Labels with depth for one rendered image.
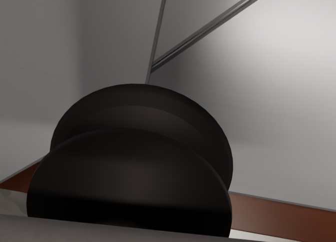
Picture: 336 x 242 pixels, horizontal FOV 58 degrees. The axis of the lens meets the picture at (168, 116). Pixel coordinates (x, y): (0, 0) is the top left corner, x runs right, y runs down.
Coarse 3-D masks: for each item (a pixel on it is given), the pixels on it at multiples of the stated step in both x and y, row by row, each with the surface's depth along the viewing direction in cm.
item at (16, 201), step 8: (0, 192) 37; (8, 192) 37; (16, 192) 37; (0, 200) 38; (8, 200) 38; (16, 200) 38; (24, 200) 38; (0, 208) 39; (8, 208) 38; (16, 208) 38; (24, 208) 38; (24, 216) 39; (232, 232) 37; (240, 232) 37; (256, 240) 38; (264, 240) 37; (272, 240) 37; (280, 240) 37; (288, 240) 37
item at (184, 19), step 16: (176, 0) 10; (192, 0) 10; (208, 0) 10; (224, 0) 10; (240, 0) 10; (176, 16) 10; (192, 16) 10; (208, 16) 10; (224, 16) 10; (160, 32) 11; (176, 32) 11; (192, 32) 11; (160, 48) 11; (176, 48) 11
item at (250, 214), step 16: (16, 176) 17; (240, 208) 17; (256, 208) 17; (272, 208) 17; (288, 208) 16; (304, 208) 16; (240, 224) 17; (256, 224) 17; (272, 224) 17; (288, 224) 17; (304, 224) 17; (320, 224) 17; (304, 240) 17; (320, 240) 17
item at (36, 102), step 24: (0, 72) 12; (24, 72) 12; (0, 96) 12; (24, 96) 12; (48, 96) 12; (72, 96) 12; (0, 120) 13; (24, 120) 13; (48, 120) 12; (0, 144) 13; (24, 144) 13; (48, 144) 13; (0, 168) 14; (24, 168) 14
